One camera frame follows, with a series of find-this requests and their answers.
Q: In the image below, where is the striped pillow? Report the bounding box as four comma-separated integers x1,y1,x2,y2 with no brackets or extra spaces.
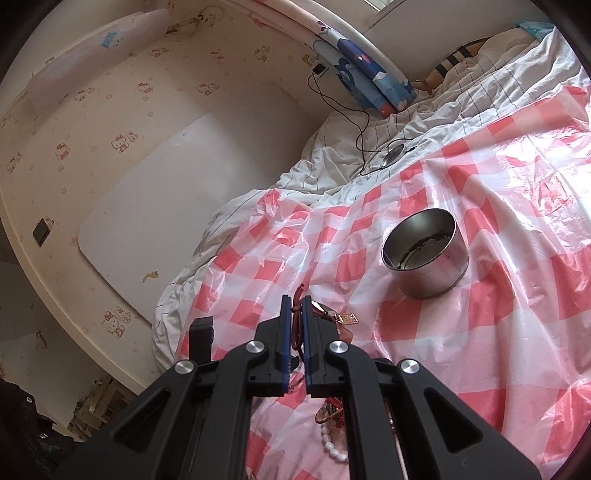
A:
413,37,495,93

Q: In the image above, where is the round metal tin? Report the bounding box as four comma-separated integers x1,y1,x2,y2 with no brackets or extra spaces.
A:
381,208,469,300

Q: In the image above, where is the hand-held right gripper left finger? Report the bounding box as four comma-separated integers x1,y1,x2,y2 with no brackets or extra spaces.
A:
51,295,296,480

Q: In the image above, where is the white grid-line quilt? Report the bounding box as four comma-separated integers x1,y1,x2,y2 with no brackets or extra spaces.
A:
152,25,583,370

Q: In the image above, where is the white wooden rack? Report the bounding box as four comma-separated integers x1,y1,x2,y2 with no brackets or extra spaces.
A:
69,374,134,439

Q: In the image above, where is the red braided cord bracelet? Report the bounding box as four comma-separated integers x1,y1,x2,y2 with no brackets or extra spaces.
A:
315,398,345,428

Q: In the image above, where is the brown cord bracelet gold pendant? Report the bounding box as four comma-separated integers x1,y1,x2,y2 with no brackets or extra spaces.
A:
288,284,358,365

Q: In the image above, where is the red white checkered plastic sheet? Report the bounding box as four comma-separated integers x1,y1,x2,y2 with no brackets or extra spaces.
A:
159,85,591,480

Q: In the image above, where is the blue cloth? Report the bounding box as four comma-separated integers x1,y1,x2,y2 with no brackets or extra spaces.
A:
515,19,555,42

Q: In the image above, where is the blue printed curtain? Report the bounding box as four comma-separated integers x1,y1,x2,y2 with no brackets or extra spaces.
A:
245,0,416,114

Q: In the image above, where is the white oval bead bracelet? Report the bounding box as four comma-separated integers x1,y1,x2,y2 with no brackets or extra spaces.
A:
320,424,348,462

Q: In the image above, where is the white board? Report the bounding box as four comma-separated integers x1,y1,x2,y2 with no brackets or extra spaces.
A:
78,114,319,326

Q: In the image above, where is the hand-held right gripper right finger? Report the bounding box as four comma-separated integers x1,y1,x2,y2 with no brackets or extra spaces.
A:
302,298,541,480

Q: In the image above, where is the black cable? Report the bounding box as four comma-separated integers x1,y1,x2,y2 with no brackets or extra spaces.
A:
307,69,416,176

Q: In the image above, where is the dark cloth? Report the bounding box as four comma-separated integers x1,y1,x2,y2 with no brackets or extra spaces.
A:
0,378,77,480

